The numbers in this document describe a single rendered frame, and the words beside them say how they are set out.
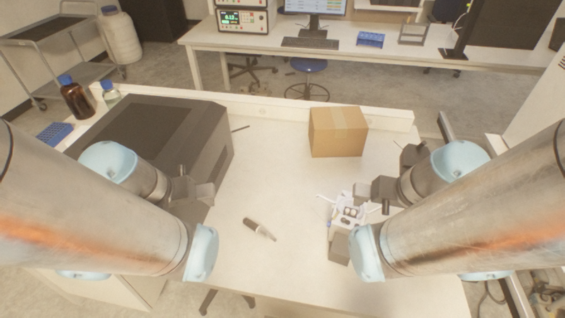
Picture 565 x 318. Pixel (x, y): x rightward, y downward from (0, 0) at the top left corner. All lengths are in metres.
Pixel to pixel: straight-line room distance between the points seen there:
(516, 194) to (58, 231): 0.27
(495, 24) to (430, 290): 2.13
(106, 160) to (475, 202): 0.44
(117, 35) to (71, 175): 4.33
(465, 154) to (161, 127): 0.82
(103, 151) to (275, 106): 1.00
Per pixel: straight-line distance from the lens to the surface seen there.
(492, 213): 0.22
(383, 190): 0.60
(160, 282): 1.74
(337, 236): 0.90
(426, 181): 0.50
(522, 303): 0.99
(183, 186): 0.60
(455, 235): 0.25
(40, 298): 2.35
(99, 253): 0.26
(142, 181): 0.50
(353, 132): 1.15
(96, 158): 0.48
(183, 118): 0.98
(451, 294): 1.02
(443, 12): 4.48
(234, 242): 0.98
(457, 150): 0.47
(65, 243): 0.23
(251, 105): 1.40
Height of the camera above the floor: 1.75
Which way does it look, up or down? 41 degrees down
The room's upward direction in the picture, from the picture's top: straight up
